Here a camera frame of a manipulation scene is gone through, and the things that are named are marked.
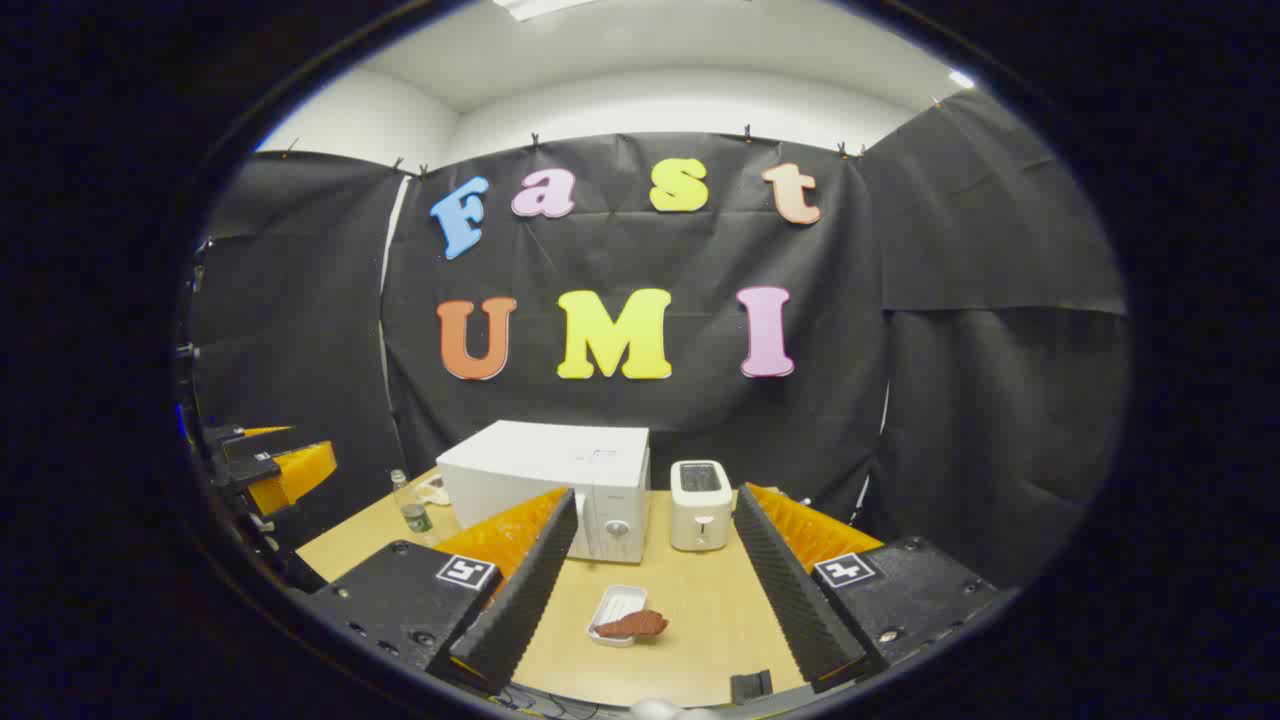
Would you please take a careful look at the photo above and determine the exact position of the white toaster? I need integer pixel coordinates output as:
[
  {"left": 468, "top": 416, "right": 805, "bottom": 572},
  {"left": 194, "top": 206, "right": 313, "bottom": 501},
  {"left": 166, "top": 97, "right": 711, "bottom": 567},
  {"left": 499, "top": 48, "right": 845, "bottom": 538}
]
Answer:
[{"left": 669, "top": 459, "right": 734, "bottom": 553}]

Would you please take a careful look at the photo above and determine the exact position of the white microwave oven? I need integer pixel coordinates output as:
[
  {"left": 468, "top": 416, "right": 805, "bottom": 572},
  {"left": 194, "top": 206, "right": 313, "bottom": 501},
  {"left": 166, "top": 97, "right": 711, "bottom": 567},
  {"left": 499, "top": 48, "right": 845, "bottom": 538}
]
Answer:
[{"left": 436, "top": 420, "right": 653, "bottom": 564}]

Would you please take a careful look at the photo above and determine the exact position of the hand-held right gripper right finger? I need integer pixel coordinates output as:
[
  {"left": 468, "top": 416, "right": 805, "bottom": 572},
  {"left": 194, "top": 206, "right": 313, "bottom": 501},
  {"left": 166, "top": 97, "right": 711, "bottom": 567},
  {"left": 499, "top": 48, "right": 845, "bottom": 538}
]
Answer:
[{"left": 732, "top": 483, "right": 1003, "bottom": 694}]

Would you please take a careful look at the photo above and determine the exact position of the clear water bottle green label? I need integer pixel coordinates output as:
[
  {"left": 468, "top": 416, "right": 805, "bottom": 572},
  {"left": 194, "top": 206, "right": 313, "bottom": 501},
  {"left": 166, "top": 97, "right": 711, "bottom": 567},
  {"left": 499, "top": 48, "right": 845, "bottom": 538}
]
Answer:
[{"left": 390, "top": 469, "right": 437, "bottom": 536}]

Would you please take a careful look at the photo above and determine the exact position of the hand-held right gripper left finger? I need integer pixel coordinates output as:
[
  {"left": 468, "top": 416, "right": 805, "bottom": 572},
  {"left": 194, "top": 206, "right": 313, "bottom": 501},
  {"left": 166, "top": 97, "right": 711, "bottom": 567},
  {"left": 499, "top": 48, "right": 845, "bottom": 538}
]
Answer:
[{"left": 300, "top": 487, "right": 581, "bottom": 696}]

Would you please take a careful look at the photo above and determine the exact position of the white rectangular dish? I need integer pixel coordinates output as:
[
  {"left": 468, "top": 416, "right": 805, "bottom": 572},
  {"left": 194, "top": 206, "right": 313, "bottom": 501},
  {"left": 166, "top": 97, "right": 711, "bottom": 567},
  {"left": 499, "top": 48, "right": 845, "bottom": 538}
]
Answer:
[{"left": 587, "top": 585, "right": 649, "bottom": 648}]

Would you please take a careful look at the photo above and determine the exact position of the brown meat piece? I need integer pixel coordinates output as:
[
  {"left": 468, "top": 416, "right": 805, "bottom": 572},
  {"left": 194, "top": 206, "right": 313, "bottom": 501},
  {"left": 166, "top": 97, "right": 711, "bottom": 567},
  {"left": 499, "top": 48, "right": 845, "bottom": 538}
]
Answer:
[{"left": 594, "top": 609, "right": 669, "bottom": 641}]

